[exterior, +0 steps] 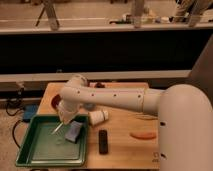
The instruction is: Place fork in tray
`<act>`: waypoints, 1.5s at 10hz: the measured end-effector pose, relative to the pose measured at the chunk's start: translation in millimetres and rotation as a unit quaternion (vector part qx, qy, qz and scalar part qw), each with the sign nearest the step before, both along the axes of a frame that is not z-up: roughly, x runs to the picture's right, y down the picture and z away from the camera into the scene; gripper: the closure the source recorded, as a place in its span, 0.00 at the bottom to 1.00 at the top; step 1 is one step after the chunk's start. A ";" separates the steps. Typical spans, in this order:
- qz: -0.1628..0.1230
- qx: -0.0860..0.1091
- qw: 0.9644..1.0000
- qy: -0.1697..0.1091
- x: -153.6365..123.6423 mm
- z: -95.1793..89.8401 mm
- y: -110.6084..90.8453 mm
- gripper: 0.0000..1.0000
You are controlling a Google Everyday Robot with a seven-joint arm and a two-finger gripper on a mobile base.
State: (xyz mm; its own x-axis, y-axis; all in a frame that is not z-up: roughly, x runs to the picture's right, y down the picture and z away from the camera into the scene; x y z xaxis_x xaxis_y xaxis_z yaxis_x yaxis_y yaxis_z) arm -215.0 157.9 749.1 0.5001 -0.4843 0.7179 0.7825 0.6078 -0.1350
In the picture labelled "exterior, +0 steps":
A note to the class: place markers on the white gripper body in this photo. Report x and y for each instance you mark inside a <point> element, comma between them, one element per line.
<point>67,111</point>

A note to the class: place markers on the silver fork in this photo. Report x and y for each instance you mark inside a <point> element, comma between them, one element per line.
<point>57,128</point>

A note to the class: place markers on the dark red object behind arm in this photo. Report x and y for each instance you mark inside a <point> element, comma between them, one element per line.
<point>97,85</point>

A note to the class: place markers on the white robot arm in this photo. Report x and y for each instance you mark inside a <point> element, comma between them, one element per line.
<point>185,118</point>

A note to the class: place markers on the green plastic tray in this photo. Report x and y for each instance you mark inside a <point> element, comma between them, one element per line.
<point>41,148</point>

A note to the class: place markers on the dark red bowl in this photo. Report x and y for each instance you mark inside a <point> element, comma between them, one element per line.
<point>55,101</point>

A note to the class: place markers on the white paper cup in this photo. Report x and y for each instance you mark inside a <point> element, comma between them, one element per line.
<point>97,117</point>

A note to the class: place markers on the blue power box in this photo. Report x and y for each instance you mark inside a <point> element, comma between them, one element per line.
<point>29,112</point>

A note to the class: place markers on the black remote control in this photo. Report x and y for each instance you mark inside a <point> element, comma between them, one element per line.
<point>103,142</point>

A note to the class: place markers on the orange carrot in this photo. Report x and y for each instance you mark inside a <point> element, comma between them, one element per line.
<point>143,135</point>

